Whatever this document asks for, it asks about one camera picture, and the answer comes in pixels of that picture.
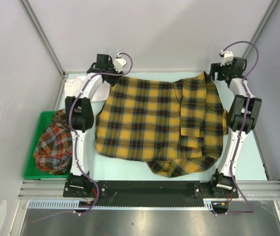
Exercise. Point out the white slotted cable duct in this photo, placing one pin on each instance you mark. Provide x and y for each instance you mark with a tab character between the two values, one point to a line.
85	204

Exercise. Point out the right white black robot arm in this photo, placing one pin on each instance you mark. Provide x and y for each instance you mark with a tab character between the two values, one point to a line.
241	120

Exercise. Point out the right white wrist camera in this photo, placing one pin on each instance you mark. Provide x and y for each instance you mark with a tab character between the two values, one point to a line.
227	57

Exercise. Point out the white folded shirt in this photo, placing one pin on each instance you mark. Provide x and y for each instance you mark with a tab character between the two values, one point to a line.
92	87

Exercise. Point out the yellow plaid long sleeve shirt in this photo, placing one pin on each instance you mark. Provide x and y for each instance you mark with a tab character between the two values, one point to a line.
176	128

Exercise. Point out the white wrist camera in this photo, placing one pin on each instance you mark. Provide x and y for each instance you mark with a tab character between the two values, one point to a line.
119	63
227	57

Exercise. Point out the red plaid crumpled shirt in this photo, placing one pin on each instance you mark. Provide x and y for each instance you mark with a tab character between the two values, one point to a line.
53	152

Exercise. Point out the right aluminium corner post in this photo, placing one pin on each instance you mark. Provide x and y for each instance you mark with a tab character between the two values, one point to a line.
259	30

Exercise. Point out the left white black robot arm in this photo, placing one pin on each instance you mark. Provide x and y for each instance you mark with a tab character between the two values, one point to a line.
80	93

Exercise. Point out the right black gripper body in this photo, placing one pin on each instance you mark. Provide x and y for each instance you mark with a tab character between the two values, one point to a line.
223	71

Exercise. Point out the aluminium front frame rail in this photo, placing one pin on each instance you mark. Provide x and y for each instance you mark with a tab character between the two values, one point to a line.
255	190

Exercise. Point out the left aluminium corner post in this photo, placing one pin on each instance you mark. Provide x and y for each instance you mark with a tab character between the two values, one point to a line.
42	35

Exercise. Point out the aluminium corner post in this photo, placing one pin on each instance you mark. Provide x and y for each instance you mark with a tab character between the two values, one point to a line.
42	35
259	30

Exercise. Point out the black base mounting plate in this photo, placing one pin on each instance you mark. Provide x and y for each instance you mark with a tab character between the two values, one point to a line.
119	193

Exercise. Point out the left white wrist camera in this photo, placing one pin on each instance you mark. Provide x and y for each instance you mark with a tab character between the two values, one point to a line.
119	63

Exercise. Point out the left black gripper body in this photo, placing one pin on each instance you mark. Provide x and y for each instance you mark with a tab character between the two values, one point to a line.
112	79

